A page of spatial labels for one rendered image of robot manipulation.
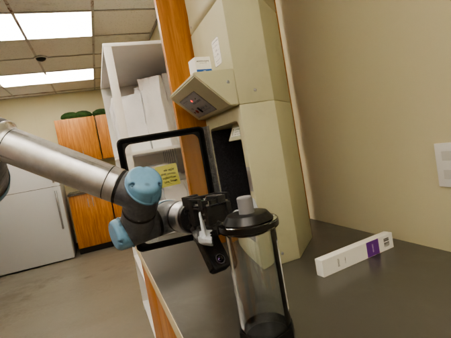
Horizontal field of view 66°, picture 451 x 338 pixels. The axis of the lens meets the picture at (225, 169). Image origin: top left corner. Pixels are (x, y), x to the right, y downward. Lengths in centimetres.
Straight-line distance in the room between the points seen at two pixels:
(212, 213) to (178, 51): 78
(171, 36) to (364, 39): 66
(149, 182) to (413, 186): 75
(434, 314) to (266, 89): 66
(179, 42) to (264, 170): 62
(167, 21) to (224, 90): 50
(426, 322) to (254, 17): 83
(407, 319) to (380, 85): 68
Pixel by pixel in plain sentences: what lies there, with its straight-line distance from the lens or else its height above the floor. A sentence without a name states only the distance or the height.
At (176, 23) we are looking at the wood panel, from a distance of 139.
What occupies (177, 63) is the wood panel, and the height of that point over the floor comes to 163.
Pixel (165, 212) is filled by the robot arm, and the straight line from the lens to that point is 85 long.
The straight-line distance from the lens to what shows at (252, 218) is 59.
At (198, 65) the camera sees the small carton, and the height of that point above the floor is 155.
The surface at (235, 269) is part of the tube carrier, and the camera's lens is 63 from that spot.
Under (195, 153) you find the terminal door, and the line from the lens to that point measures 124.
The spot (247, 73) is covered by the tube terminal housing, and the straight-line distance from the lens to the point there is 100.
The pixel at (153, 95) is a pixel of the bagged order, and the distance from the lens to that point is 223.
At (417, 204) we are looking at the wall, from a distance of 114.
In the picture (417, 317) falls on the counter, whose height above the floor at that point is 94.
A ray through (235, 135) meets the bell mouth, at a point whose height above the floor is 133.
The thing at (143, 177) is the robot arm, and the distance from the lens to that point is 72.
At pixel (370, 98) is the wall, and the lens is 119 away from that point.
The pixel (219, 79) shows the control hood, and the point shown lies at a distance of 97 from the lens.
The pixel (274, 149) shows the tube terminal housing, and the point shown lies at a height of 127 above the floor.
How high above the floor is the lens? 131
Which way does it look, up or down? 4 degrees down
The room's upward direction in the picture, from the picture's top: 10 degrees counter-clockwise
